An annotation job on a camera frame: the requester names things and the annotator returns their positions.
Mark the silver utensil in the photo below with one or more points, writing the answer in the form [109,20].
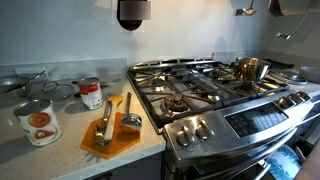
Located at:
[283,35]

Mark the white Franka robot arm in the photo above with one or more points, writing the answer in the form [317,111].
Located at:
[288,6]

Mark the silver pot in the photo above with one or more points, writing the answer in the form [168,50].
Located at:
[250,70]

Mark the glass pot lid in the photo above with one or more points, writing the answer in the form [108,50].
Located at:
[53,93]

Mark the gray bowl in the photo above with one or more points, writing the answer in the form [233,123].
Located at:
[310,75]

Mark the silver measuring cup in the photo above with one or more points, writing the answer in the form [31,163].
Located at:
[130,122]

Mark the silver range knob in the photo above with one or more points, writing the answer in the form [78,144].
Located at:
[203,130]
[184,136]
[295,97]
[304,95]
[285,101]

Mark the stainless steel gas range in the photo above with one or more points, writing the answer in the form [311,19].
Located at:
[200,140]

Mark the red white soup can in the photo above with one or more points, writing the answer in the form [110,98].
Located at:
[90,95]

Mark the orange hexagonal trivet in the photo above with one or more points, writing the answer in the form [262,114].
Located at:
[116,145]

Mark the silver hanging ladle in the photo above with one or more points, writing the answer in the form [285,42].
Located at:
[248,10]

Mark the tomato print can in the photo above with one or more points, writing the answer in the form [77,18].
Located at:
[38,123]

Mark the blue white towel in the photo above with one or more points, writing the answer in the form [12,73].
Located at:
[283,163]

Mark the wooden table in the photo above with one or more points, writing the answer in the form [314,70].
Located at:
[310,163]

